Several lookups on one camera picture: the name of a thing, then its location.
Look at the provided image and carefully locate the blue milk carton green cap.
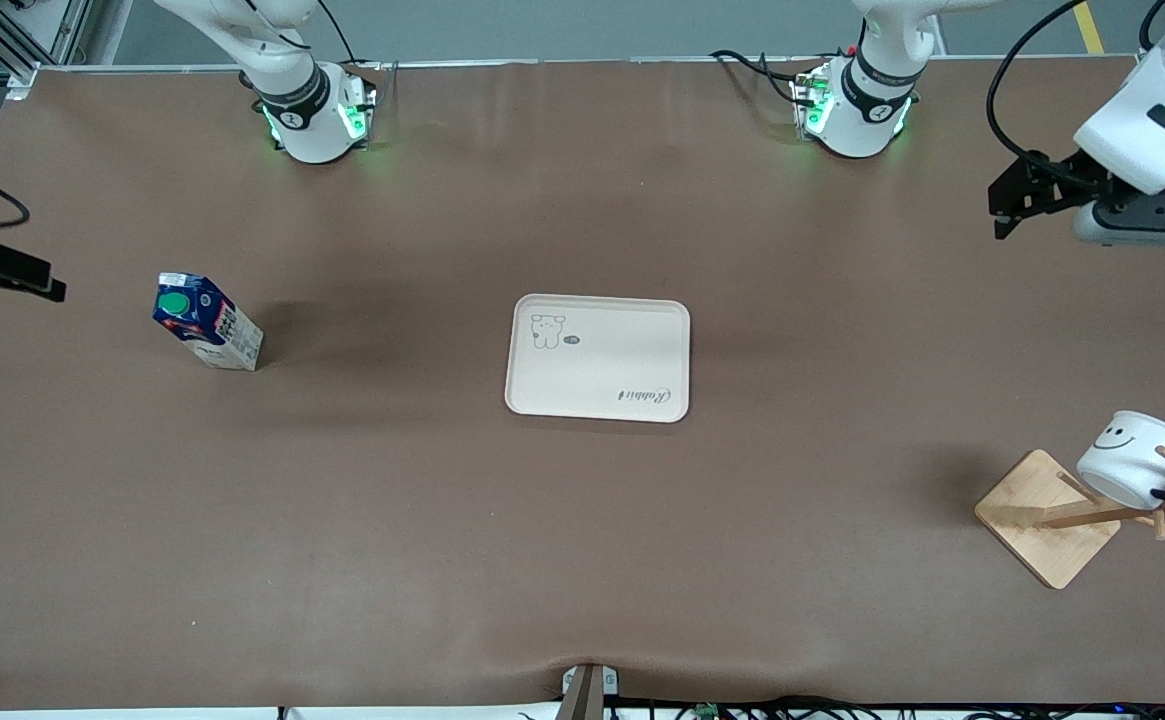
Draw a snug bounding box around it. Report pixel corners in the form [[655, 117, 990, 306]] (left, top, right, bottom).
[[152, 272, 265, 372]]

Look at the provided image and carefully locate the white mug black handle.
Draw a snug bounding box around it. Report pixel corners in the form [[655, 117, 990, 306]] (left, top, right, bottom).
[[1077, 410, 1165, 511]]

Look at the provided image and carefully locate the wooden cup rack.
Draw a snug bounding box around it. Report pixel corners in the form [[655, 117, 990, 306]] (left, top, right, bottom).
[[974, 448, 1165, 591]]

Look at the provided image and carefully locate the yellow floor tape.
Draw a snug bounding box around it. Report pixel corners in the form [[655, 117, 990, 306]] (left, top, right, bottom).
[[1070, 0, 1108, 56]]

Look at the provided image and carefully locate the brown table mat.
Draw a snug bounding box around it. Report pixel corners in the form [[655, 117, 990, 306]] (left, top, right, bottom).
[[0, 60, 1165, 711]]

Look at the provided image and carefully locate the beige plastic tray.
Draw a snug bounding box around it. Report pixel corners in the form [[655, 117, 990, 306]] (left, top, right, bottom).
[[504, 293, 691, 424]]

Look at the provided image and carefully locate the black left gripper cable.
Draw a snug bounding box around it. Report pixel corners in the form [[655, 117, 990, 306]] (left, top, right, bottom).
[[986, 0, 1093, 187]]

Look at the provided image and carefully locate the aluminium frame profile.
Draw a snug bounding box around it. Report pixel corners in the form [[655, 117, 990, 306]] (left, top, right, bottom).
[[0, 0, 93, 86]]

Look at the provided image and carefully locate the black left arm base cable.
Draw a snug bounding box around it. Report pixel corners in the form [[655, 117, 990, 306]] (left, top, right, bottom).
[[710, 50, 813, 106]]

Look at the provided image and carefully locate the black arm base cable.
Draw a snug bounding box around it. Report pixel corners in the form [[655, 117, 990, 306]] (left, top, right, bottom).
[[710, 50, 813, 106], [317, 0, 383, 73]]

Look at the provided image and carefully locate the black right arm base cable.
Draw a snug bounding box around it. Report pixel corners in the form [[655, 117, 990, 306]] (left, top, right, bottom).
[[317, 0, 383, 73]]

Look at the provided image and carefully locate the camera mount post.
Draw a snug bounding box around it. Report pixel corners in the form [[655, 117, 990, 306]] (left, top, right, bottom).
[[562, 663, 620, 720]]

